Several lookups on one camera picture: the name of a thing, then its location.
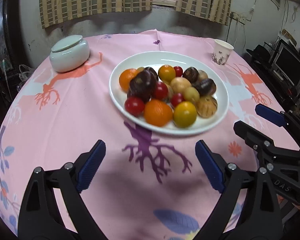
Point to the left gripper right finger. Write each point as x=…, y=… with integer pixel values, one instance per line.
x=260, y=216

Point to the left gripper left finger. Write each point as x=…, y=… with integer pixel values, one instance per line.
x=39, y=216

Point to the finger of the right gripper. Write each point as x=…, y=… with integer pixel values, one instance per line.
x=252, y=137
x=271, y=115

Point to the striped pepino melon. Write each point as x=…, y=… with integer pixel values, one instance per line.
x=206, y=106

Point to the dark water chestnut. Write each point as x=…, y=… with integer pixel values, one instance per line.
x=191, y=74
x=142, y=86
x=153, y=72
x=205, y=87

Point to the green yellow citrus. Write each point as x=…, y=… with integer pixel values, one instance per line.
x=184, y=114

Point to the brown pepino melon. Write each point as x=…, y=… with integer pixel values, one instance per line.
x=202, y=75

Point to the red tomato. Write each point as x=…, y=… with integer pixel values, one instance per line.
x=134, y=106
x=178, y=71
x=160, y=91
x=176, y=99

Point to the pale pepino melon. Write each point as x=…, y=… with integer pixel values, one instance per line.
x=179, y=84

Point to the orange mandarin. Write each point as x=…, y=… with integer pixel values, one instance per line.
x=157, y=113
x=125, y=78

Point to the yellow orange citrus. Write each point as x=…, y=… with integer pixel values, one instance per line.
x=166, y=73

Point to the brownish pepino melon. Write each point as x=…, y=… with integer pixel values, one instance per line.
x=170, y=93

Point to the computer monitor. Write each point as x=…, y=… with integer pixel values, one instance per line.
x=287, y=62

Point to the floral paper cup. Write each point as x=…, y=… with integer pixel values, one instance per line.
x=221, y=52

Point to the pink patterned tablecloth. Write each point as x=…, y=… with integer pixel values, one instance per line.
x=149, y=185

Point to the white oval plate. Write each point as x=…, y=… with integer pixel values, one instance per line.
x=156, y=59

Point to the white lidded ceramic jar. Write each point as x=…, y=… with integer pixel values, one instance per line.
x=69, y=53

